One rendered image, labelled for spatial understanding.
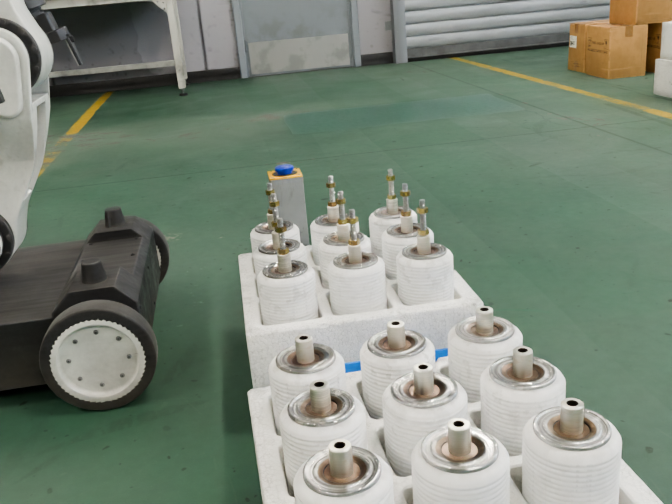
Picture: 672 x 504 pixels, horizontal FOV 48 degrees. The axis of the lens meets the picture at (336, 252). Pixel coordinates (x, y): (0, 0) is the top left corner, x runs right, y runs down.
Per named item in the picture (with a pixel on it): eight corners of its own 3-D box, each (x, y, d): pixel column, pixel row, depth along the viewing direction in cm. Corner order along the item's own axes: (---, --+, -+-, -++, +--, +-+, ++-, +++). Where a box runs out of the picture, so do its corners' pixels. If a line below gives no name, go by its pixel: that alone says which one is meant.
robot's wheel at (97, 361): (51, 420, 133) (26, 318, 126) (56, 405, 137) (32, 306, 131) (165, 402, 135) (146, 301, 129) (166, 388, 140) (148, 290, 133)
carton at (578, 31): (609, 65, 506) (611, 18, 496) (627, 68, 484) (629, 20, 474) (567, 69, 503) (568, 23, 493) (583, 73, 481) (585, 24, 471)
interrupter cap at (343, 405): (292, 435, 79) (291, 429, 78) (283, 398, 86) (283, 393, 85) (362, 422, 80) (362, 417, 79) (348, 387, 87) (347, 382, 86)
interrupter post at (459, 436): (452, 461, 72) (451, 432, 71) (444, 447, 74) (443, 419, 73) (475, 457, 72) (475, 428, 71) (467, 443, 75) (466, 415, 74)
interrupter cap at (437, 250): (392, 254, 127) (392, 250, 127) (425, 242, 131) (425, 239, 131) (423, 265, 121) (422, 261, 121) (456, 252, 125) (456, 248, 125)
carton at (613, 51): (645, 75, 451) (648, 23, 440) (608, 79, 448) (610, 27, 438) (620, 70, 478) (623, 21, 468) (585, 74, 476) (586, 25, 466)
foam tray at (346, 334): (259, 433, 124) (245, 335, 117) (248, 332, 160) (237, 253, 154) (485, 397, 128) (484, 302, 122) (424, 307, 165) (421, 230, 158)
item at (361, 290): (401, 358, 129) (396, 260, 123) (356, 376, 124) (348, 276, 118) (368, 339, 137) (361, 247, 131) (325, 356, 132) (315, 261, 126)
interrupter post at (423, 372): (417, 399, 83) (415, 373, 82) (411, 389, 85) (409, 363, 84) (437, 396, 83) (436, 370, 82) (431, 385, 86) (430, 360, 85)
